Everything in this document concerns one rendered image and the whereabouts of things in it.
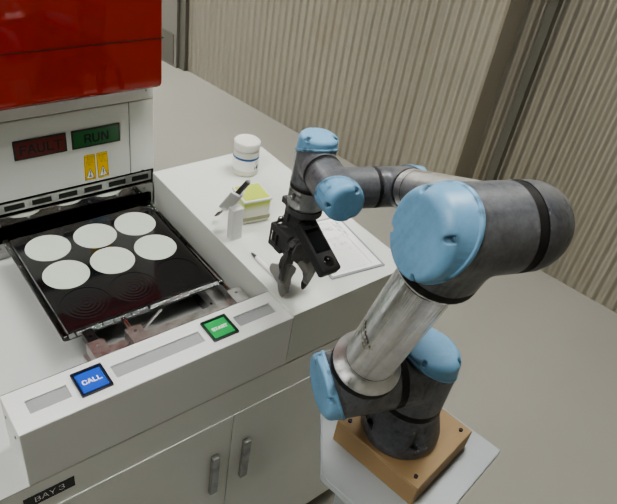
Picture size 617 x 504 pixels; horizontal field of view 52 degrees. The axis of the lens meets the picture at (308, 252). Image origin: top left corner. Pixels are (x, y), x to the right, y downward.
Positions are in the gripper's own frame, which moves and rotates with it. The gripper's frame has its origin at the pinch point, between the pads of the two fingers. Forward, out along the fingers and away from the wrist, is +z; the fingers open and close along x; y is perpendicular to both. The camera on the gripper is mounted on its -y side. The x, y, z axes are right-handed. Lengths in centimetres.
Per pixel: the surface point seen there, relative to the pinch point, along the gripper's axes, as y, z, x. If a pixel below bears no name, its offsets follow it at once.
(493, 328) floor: 20, 92, -147
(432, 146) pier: 102, 45, -175
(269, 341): -4.7, 7.0, 8.9
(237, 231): 22.6, -0.7, 0.0
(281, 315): -3.0, 2.6, 5.4
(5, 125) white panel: 57, -17, 39
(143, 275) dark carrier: 28.0, 9.2, 20.7
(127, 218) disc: 50, 9, 14
